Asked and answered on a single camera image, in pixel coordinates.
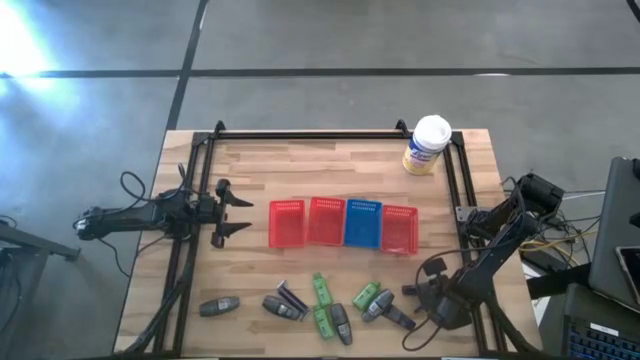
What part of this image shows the black strap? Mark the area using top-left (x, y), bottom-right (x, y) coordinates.
top-left (527, 263), bottom-right (592, 300)

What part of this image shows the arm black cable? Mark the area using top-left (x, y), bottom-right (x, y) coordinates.
top-left (401, 313), bottom-right (442, 352)
top-left (97, 162), bottom-right (194, 279)

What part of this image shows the yellow cable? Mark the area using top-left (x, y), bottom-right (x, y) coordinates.
top-left (517, 229), bottom-right (599, 254)

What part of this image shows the white wipes canister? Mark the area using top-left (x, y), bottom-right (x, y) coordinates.
top-left (401, 114), bottom-right (453, 177)

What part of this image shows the black metal table frame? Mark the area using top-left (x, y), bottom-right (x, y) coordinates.
top-left (113, 118), bottom-right (544, 359)

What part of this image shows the white cable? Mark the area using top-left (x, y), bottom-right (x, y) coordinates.
top-left (562, 188), bottom-right (606, 202)

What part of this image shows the green travel bottle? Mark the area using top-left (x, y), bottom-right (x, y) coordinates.
top-left (352, 281), bottom-right (382, 312)
top-left (311, 272), bottom-right (334, 308)
top-left (312, 304), bottom-right (336, 341)

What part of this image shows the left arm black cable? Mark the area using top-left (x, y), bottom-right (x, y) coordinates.
top-left (97, 162), bottom-right (194, 279)

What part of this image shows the smartphone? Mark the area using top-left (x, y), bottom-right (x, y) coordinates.
top-left (614, 244), bottom-right (640, 306)

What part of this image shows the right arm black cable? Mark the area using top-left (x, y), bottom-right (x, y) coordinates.
top-left (401, 313), bottom-right (442, 352)

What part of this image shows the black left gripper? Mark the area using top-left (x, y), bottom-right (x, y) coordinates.
top-left (197, 178), bottom-right (255, 250)

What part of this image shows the black power adapter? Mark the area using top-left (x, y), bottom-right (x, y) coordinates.
top-left (519, 247), bottom-right (564, 271)

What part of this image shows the red plastic basket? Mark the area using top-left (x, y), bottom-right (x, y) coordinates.
top-left (268, 199), bottom-right (307, 250)
top-left (306, 196), bottom-right (347, 247)
top-left (380, 204), bottom-right (420, 256)

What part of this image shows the dark grey squeeze tube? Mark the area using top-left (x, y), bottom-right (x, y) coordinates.
top-left (387, 303), bottom-right (417, 332)

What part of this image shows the black laptop with keyboard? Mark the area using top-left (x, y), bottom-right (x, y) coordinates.
top-left (560, 282), bottom-right (640, 360)

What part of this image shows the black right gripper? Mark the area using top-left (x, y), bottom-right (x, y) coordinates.
top-left (401, 256), bottom-right (451, 314)

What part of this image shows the blue plastic basket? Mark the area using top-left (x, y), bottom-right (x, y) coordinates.
top-left (343, 198), bottom-right (384, 250)

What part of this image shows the grey deodorant stick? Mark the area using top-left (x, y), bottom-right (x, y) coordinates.
top-left (360, 288), bottom-right (396, 324)
top-left (261, 294), bottom-right (302, 322)
top-left (198, 296), bottom-right (241, 318)
top-left (329, 302), bottom-right (354, 347)

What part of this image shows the dark metal desk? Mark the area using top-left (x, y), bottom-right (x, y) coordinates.
top-left (0, 219), bottom-right (82, 360)

